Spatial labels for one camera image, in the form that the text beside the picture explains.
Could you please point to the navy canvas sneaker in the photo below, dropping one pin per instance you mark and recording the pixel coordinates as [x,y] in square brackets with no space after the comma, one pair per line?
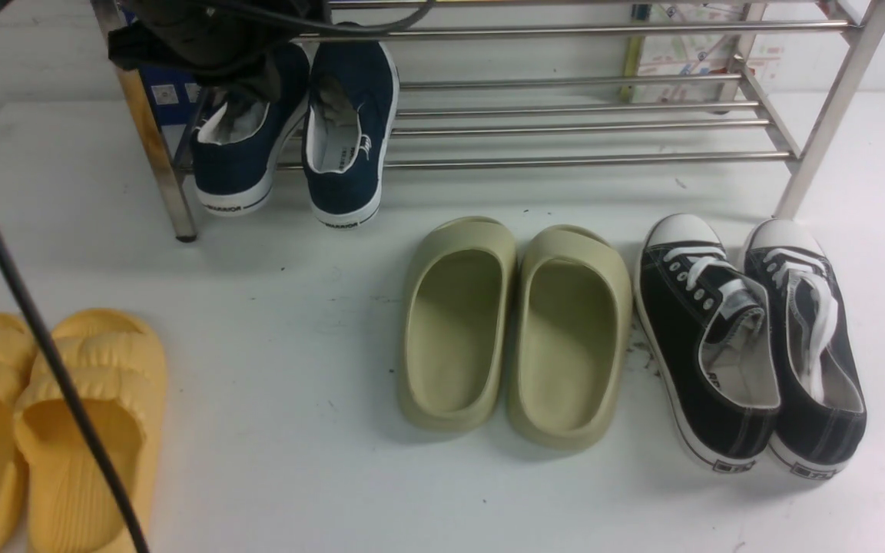
[352,103]
[235,149]

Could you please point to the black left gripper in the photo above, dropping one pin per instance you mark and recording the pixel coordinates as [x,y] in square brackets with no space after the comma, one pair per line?
[217,48]

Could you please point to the stainless steel shoe rack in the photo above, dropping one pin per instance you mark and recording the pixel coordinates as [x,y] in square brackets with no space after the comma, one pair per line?
[452,125]

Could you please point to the black canvas sneaker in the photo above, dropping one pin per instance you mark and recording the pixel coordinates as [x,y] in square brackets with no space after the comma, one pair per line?
[708,327]
[823,416]

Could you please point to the right yellow foam slipper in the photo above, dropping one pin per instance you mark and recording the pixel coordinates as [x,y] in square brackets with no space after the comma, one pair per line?
[118,367]

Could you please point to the blue box behind rack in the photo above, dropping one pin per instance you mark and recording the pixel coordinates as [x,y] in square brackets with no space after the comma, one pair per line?
[169,87]

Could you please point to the left black canvas sneaker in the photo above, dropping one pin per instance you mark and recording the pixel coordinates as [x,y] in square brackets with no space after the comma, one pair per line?
[708,327]

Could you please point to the right black canvas sneaker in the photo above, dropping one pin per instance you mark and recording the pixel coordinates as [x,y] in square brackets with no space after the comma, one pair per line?
[823,416]

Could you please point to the left beige foam slipper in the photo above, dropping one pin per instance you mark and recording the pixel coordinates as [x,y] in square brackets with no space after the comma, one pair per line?
[457,294]

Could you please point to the beige foam slipper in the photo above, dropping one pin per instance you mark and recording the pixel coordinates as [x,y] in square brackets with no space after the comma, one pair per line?
[571,340]
[457,294]

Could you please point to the printed poster on wall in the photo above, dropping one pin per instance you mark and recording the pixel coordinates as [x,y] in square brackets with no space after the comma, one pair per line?
[695,54]

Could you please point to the right beige foam slipper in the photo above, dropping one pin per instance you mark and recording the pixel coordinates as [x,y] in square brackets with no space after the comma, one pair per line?
[571,340]

